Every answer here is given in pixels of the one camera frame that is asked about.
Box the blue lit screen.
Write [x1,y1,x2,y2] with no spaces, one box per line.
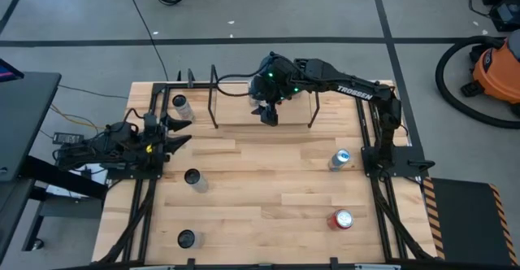
[0,58,25,83]

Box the black hazard-striped floor mat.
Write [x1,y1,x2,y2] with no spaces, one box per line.
[422,176,520,268]

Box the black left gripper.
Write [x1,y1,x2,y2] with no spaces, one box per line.
[137,113,193,168]

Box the black desk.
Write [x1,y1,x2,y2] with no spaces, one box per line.
[0,71,109,259]

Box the orange shop vacuum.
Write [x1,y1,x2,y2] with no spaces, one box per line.
[461,29,520,116]
[434,35,520,131]

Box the red soda can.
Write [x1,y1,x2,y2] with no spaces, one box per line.
[326,208,354,231]

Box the black equipment box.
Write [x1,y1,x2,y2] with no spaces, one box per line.
[488,0,520,33]

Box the tall white black-top can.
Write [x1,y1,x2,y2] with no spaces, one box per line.
[171,94,196,124]
[184,168,210,194]
[176,229,204,250]

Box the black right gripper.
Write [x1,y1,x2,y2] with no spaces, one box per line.
[250,51,305,128]

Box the black aluminium table frame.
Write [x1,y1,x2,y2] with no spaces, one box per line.
[97,69,438,270]

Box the wooden shelf with black frame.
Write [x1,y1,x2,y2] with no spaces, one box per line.
[206,63,321,130]

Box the thin black floor cable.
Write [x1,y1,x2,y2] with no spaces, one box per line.
[123,0,170,82]

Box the black power adapter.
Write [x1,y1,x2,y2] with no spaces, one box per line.
[51,131,85,146]

